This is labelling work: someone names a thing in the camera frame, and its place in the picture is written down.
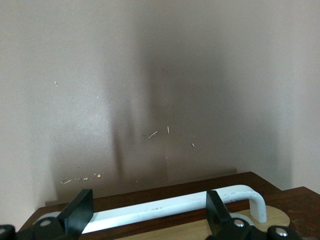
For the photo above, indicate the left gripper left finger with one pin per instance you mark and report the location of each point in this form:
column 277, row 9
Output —
column 75, row 212

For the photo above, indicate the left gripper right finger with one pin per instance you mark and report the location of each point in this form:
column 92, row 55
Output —
column 220, row 217

